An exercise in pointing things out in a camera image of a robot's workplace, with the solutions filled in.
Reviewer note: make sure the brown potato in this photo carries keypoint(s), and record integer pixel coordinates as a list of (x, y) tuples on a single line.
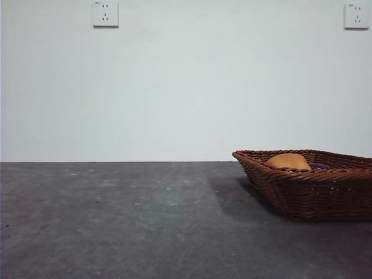
[(287, 162)]

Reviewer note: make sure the brown wicker basket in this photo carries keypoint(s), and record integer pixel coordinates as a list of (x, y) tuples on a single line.
[(319, 197)]

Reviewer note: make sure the purple eggplant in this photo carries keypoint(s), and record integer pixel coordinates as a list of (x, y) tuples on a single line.
[(319, 166)]

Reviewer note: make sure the white wall socket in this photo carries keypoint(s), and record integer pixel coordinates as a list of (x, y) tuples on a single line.
[(105, 14), (355, 16)]

